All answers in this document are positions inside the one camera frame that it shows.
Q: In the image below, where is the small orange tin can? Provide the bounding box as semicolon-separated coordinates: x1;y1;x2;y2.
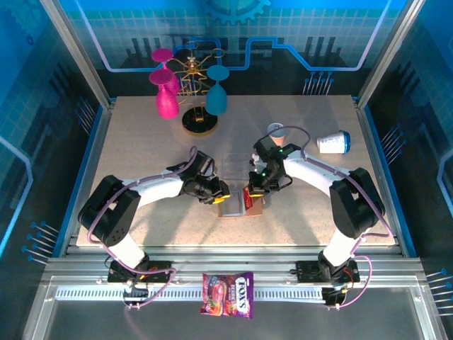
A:
267;123;287;147

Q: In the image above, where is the white cup with blue lid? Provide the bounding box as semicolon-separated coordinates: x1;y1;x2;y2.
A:
316;130;351;155

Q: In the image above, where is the blue wine glass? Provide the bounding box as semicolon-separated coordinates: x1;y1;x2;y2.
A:
205;65;230;117

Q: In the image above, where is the pink wine glass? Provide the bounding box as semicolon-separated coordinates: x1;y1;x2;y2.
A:
148;69;180;120

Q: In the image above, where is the purple Fox's candy bag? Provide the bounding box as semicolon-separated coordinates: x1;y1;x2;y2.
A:
199;271;255;320

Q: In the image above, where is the small black connector board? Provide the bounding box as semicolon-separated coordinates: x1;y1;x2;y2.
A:
323;288;346;306
123;286;149;302

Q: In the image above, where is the aluminium frame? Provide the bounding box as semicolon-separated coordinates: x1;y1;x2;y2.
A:
21;0;449;340

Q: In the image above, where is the gold wire glass rack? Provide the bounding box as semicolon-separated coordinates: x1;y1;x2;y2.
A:
173;40;226;137

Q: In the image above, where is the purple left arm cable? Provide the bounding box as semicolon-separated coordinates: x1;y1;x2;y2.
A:
86;144;199;311

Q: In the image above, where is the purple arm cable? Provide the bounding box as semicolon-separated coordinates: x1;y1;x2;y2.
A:
268;125;394;311
86;144;199;311

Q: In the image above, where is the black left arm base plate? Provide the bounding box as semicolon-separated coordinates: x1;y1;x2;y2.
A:
108;260;173;284

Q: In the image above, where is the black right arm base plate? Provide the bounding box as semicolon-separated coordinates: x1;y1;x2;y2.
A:
295;260;360;284

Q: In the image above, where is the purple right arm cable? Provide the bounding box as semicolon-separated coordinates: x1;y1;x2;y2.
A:
268;125;394;311

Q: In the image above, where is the white slotted cable duct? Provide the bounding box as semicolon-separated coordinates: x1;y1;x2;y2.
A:
56;286;325;302

